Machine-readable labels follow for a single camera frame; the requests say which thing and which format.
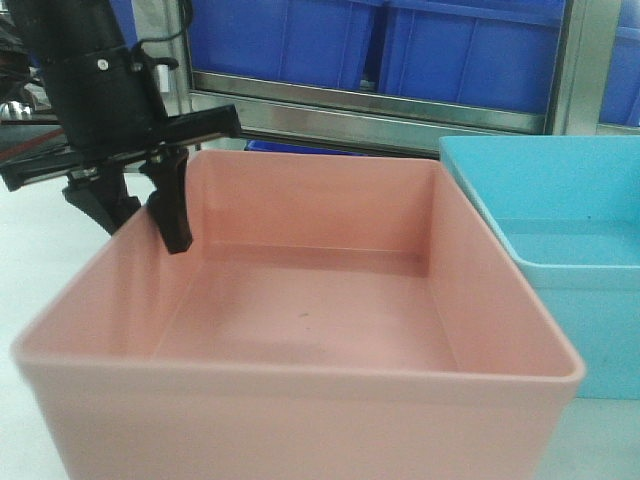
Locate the light blue plastic box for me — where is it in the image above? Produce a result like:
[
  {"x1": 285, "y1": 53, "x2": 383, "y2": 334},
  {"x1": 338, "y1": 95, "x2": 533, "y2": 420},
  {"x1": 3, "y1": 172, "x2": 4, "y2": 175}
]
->
[{"x1": 440, "y1": 136, "x2": 639, "y2": 400}]

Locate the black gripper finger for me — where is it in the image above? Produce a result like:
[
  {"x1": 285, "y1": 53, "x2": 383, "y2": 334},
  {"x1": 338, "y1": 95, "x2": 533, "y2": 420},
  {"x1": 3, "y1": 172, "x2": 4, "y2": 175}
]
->
[
  {"x1": 63, "y1": 169, "x2": 141, "y2": 235},
  {"x1": 140, "y1": 147, "x2": 193, "y2": 254}
]

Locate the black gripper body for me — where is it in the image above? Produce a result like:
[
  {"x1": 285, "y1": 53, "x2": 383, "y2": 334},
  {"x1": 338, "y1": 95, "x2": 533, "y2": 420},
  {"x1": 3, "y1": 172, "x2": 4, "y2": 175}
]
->
[{"x1": 1, "y1": 47, "x2": 240, "y2": 191}]

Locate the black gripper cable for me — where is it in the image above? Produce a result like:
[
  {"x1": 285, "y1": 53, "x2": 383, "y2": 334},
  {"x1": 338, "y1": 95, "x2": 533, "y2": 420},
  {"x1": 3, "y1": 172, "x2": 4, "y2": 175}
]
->
[{"x1": 130, "y1": 0, "x2": 194, "y2": 76}]

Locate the pink plastic box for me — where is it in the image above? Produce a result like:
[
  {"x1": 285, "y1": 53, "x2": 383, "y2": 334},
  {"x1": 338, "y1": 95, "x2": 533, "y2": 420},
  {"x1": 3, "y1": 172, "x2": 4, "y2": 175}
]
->
[{"x1": 12, "y1": 151, "x2": 585, "y2": 479}]

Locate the stainless steel shelf rack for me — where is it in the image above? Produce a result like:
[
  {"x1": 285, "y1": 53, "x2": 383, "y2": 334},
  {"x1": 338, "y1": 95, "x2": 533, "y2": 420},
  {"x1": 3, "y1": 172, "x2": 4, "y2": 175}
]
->
[{"x1": 133, "y1": 1, "x2": 639, "y2": 157}]

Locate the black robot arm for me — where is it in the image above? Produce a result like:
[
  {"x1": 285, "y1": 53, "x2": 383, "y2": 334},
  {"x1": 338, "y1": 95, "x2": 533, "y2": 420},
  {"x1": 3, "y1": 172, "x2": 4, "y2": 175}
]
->
[{"x1": 1, "y1": 1, "x2": 241, "y2": 254}]

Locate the lower blue storage bin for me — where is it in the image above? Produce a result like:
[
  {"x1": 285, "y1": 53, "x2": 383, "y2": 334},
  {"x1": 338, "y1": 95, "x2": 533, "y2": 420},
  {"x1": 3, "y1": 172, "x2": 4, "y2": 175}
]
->
[{"x1": 245, "y1": 140, "x2": 357, "y2": 156}]

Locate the large blue storage bin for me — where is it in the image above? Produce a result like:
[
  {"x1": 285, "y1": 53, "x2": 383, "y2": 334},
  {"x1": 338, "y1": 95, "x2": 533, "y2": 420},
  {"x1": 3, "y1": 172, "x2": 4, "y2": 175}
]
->
[{"x1": 189, "y1": 1, "x2": 383, "y2": 90}]

